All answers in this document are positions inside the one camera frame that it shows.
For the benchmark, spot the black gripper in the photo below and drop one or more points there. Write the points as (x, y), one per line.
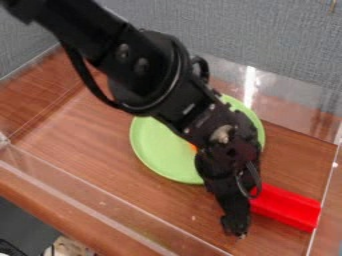
(225, 136)

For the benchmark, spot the red rectangular block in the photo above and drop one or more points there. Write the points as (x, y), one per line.
(288, 207)

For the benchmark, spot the green plastic plate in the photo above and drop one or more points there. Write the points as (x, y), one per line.
(163, 151)

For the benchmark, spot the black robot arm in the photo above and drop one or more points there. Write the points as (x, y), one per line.
(141, 72)

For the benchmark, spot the orange toy carrot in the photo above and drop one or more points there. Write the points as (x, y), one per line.
(193, 147)

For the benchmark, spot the clear acrylic enclosure wall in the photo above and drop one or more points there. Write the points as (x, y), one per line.
(69, 168)

